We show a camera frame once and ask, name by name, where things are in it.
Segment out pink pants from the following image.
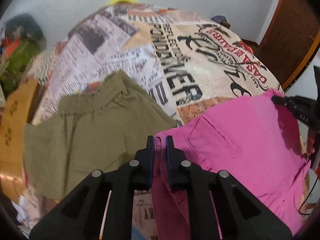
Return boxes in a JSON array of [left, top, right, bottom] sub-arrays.
[[151, 89, 310, 239]]

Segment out right hand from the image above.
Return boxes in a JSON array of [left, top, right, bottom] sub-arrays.
[[306, 128, 316, 155]]

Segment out brown wooden door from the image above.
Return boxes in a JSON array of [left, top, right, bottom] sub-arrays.
[[257, 0, 320, 91]]

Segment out white clutter pile on floor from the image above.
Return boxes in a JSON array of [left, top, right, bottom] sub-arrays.
[[11, 187, 48, 239]]

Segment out olive green pants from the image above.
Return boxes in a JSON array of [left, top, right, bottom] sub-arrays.
[[23, 71, 177, 200]]

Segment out newspaper print bed cover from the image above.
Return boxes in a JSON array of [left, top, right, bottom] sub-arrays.
[[30, 3, 284, 239]]

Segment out blue backpack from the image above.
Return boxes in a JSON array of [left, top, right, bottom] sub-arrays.
[[211, 15, 231, 29]]

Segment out brown cardboard box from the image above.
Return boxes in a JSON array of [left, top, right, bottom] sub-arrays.
[[1, 79, 39, 203]]

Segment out green bag clothes pile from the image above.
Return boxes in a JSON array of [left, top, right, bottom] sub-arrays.
[[1, 14, 47, 97]]

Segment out black cable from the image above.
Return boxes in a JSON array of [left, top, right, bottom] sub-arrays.
[[298, 154, 320, 216]]

